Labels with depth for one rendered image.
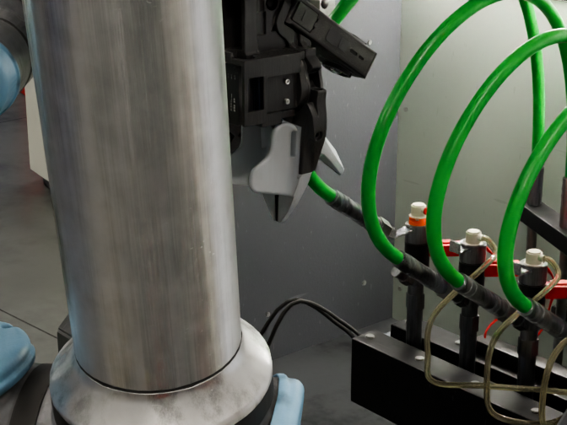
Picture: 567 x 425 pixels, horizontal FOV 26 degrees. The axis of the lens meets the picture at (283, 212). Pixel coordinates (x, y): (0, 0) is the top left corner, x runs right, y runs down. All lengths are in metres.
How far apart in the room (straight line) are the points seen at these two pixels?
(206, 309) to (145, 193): 0.07
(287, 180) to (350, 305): 0.78
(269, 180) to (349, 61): 0.12
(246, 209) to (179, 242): 1.04
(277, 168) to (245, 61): 0.11
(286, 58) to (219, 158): 0.42
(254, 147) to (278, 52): 0.10
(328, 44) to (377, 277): 0.82
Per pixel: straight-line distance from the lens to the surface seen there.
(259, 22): 0.97
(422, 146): 1.72
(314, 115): 0.98
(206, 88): 0.53
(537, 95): 1.46
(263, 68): 0.95
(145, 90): 0.52
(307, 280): 1.70
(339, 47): 1.02
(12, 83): 0.99
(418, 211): 1.34
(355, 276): 1.76
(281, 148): 1.00
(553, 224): 1.43
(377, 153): 1.16
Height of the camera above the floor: 1.55
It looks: 18 degrees down
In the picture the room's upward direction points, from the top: straight up
